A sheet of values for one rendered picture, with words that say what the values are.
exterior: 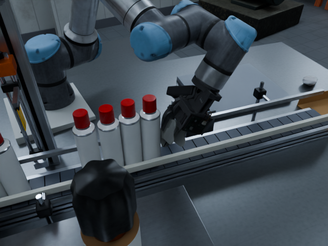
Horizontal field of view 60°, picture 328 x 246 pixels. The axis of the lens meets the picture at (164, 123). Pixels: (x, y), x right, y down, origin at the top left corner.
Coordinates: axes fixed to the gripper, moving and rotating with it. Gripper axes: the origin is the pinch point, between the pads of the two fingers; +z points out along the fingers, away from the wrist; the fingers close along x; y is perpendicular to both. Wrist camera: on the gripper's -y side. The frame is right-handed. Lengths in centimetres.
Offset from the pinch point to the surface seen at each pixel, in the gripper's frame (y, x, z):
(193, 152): 4.6, 6.8, -1.4
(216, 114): -2.5, 13.3, -10.8
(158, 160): 4.5, -1.7, 3.3
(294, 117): -1.8, 42.9, -18.4
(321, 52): -178, 273, -50
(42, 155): -2.4, -27.9, 13.2
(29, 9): -329, -18, 74
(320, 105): -9, 62, -24
